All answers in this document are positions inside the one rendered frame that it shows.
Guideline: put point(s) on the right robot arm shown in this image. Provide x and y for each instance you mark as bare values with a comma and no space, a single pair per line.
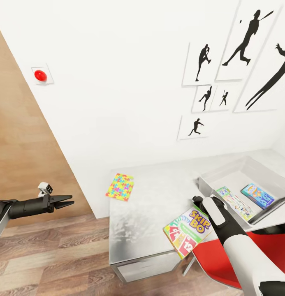
256,273

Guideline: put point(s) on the board game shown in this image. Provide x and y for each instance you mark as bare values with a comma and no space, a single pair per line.
236,203
188,230
258,196

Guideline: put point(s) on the toy box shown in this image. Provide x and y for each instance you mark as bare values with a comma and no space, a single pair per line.
236,176

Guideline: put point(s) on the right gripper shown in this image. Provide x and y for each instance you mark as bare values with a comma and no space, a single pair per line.
198,202

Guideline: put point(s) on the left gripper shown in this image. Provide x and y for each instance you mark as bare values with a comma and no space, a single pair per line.
46,204

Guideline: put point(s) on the jigsaw puzzle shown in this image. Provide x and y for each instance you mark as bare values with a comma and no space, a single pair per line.
121,187

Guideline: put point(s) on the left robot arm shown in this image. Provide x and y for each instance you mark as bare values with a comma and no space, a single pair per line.
45,203

